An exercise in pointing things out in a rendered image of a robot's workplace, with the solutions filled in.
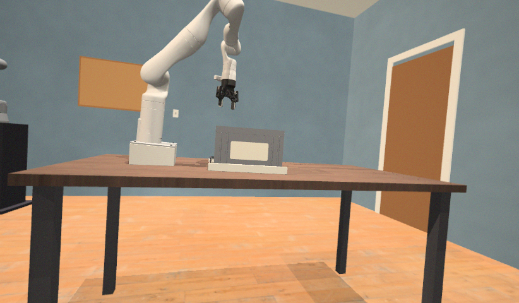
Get cream flat bar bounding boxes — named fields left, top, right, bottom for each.
left=208, top=159, right=287, bottom=175

